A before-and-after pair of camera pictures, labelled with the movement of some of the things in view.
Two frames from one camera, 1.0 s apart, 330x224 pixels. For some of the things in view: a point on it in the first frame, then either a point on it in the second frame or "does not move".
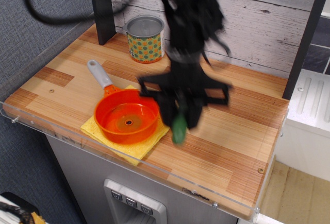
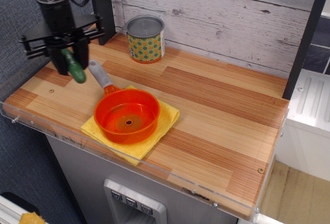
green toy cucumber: (179, 125) → (77, 73)
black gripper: (185, 77) → (59, 28)
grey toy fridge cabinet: (86, 170) does not move
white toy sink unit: (303, 138) does not move
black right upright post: (307, 37) does not move
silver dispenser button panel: (126, 205) does not move
